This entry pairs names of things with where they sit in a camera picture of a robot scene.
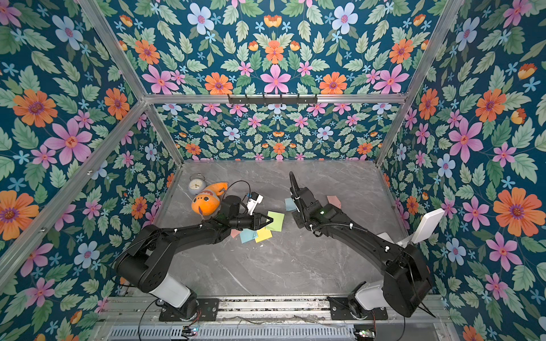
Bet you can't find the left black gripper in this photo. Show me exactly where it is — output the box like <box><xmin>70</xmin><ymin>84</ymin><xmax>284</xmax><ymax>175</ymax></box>
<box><xmin>227</xmin><ymin>212</ymin><xmax>274</xmax><ymax>232</ymax></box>

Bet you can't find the torn blue sheet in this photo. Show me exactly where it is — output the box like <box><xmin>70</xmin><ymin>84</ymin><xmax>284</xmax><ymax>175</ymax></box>
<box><xmin>284</xmin><ymin>198</ymin><xmax>297</xmax><ymax>212</ymax></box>

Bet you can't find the green memo pad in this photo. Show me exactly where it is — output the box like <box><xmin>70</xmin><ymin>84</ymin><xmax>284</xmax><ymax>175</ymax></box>
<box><xmin>266</xmin><ymin>211</ymin><xmax>285</xmax><ymax>232</ymax></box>

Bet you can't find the blue memo pad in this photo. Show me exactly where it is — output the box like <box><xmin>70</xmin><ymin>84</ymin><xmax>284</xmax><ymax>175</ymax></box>
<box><xmin>239</xmin><ymin>229</ymin><xmax>257</xmax><ymax>244</ymax></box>

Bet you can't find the torn pink sheet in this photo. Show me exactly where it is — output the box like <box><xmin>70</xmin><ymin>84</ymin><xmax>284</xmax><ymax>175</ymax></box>
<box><xmin>327</xmin><ymin>196</ymin><xmax>342</xmax><ymax>209</ymax></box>

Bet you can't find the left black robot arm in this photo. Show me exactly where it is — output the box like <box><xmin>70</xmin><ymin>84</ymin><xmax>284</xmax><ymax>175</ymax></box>
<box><xmin>115</xmin><ymin>196</ymin><xmax>274</xmax><ymax>321</ymax></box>

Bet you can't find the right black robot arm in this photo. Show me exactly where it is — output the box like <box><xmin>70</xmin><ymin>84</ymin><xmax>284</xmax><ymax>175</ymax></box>
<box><xmin>289</xmin><ymin>171</ymin><xmax>433</xmax><ymax>319</ymax></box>

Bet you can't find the yellow memo pad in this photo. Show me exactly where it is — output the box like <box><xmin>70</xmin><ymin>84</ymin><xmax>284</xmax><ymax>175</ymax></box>
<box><xmin>255</xmin><ymin>228</ymin><xmax>272</xmax><ymax>243</ymax></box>

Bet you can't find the orange fish plush toy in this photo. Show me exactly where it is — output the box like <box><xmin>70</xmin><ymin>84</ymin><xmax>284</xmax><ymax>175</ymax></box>
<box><xmin>191</xmin><ymin>182</ymin><xmax>229</xmax><ymax>217</ymax></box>

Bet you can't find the small white alarm clock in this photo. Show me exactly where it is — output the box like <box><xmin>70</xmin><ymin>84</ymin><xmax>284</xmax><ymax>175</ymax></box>
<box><xmin>188</xmin><ymin>173</ymin><xmax>207</xmax><ymax>196</ymax></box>

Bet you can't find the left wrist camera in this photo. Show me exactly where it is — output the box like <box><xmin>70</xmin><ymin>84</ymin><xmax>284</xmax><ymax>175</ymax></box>
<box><xmin>246</xmin><ymin>192</ymin><xmax>263</xmax><ymax>215</ymax></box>

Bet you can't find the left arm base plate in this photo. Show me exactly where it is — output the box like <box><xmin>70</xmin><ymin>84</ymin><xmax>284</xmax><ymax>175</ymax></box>
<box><xmin>159</xmin><ymin>297</ymin><xmax>220</xmax><ymax>322</ymax></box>

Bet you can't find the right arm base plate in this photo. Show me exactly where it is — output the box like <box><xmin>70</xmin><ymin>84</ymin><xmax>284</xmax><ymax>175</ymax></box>
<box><xmin>326</xmin><ymin>296</ymin><xmax>388</xmax><ymax>321</ymax></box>

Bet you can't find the black hook rail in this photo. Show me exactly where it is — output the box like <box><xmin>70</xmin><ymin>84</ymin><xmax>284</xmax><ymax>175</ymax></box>
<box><xmin>227</xmin><ymin>95</ymin><xmax>319</xmax><ymax>105</ymax></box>

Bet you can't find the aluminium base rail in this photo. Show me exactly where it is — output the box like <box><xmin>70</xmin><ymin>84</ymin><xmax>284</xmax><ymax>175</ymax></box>
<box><xmin>91</xmin><ymin>294</ymin><xmax>460</xmax><ymax>340</ymax></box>

